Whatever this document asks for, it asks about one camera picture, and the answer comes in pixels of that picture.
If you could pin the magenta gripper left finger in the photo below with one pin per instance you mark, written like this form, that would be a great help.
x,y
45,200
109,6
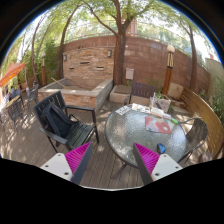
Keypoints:
x,y
70,166

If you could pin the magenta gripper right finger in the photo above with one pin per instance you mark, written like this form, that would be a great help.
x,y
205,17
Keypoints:
x,y
153,166

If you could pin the dark blue computer mouse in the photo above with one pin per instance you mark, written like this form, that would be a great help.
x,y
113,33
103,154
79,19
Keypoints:
x,y
161,148

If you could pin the red patterned mouse pad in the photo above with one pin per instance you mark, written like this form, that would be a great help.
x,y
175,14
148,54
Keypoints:
x,y
157,125

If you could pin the black plastic patio chair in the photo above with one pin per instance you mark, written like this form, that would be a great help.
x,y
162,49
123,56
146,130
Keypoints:
x,y
77,136

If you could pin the round glass patio table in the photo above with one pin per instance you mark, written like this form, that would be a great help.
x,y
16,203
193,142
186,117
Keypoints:
x,y
122,131

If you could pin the green marker pen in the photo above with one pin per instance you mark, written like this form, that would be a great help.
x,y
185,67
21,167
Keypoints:
x,y
174,121

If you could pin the black backpack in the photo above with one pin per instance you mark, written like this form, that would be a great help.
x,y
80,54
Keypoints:
x,y
56,121

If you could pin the dark wicker chair right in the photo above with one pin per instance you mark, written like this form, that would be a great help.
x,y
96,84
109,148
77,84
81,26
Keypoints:
x,y
194,138

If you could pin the clear plastic bag on table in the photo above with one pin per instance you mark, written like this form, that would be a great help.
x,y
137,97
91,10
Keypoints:
x,y
162,102

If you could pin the white papers on table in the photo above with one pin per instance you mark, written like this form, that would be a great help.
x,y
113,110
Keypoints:
x,y
141,108

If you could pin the dark slatted chair behind table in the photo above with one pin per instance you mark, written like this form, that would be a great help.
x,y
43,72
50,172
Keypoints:
x,y
140,93

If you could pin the stone raised planter basin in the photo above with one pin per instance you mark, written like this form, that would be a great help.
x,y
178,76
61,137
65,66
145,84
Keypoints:
x,y
88,93

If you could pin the curved wooden bench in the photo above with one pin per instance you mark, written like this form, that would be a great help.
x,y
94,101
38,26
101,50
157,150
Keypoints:
x,y
197,106

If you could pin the metal chair far left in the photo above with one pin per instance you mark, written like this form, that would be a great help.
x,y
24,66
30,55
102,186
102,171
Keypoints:
x,y
32,95

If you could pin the orange patio umbrella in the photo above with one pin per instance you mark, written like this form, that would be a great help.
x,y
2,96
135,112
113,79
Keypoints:
x,y
12,70

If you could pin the large central tree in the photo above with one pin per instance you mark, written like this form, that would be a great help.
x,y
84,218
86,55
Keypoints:
x,y
123,12

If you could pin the grey box on wall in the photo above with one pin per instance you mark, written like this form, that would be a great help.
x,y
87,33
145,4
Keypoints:
x,y
129,74

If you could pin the wooden lamp post left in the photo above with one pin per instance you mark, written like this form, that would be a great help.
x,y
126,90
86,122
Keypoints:
x,y
43,55

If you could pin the wooden lamp post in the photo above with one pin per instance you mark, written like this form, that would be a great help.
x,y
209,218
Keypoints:
x,y
43,55
170,64

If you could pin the wooden lamp post right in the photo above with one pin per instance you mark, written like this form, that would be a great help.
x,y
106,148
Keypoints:
x,y
170,64

